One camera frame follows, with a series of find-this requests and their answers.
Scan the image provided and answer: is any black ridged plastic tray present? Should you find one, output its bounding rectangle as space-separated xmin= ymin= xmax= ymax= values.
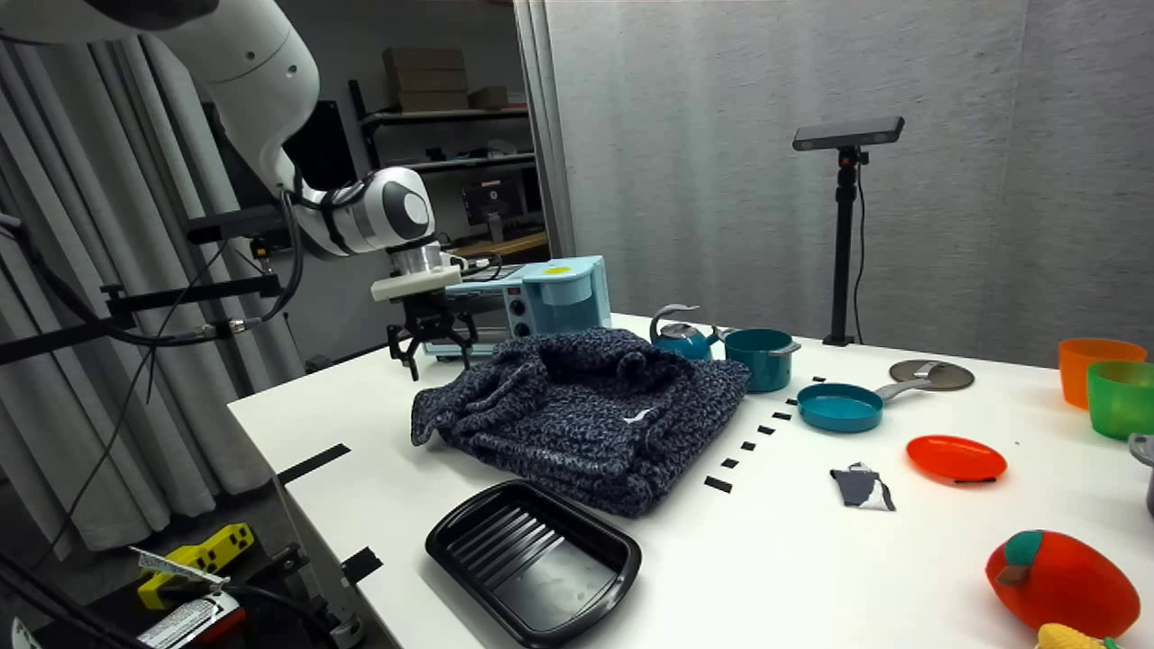
xmin=427 ymin=479 xmax=641 ymax=649

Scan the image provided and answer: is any green plastic cup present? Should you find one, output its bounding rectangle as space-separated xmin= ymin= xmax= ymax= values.
xmin=1091 ymin=362 xmax=1154 ymax=440

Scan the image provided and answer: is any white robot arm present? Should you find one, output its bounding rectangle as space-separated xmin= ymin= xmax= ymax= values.
xmin=76 ymin=0 xmax=477 ymax=372

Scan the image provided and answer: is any red toy tomato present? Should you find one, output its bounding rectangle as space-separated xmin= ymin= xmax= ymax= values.
xmin=984 ymin=531 xmax=1143 ymax=637

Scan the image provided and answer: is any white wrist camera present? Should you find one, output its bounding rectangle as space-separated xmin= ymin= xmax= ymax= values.
xmin=373 ymin=267 xmax=461 ymax=303

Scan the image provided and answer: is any teal pot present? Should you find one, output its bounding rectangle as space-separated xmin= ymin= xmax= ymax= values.
xmin=724 ymin=329 xmax=799 ymax=394

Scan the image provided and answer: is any red toy plate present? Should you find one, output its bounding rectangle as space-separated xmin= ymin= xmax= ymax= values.
xmin=907 ymin=434 xmax=1005 ymax=484

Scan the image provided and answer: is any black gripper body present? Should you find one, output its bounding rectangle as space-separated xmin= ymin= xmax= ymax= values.
xmin=400 ymin=293 xmax=455 ymax=337

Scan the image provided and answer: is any camera on tripod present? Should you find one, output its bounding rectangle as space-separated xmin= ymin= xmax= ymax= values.
xmin=793 ymin=114 xmax=907 ymax=346

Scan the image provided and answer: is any light blue toy oven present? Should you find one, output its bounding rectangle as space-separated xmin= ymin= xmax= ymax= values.
xmin=424 ymin=256 xmax=609 ymax=362

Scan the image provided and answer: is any yellow power plug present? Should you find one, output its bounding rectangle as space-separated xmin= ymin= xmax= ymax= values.
xmin=139 ymin=523 xmax=255 ymax=609

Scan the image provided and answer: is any yellow toy lemon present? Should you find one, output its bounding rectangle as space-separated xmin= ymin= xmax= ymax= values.
xmin=1034 ymin=624 xmax=1123 ymax=649

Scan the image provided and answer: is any silver pot lid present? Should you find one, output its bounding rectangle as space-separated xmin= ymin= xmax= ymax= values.
xmin=888 ymin=362 xmax=973 ymax=394

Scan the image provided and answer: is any teal toy kettle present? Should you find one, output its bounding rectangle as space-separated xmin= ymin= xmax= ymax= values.
xmin=650 ymin=303 xmax=721 ymax=362

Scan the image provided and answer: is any dark blue fleece blanket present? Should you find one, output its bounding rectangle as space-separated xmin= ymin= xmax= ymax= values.
xmin=412 ymin=329 xmax=747 ymax=519

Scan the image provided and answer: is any orange plastic cup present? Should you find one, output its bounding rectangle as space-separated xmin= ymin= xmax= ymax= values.
xmin=1056 ymin=334 xmax=1147 ymax=408

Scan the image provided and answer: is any teal frying pan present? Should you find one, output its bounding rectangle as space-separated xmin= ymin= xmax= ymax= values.
xmin=799 ymin=382 xmax=914 ymax=434

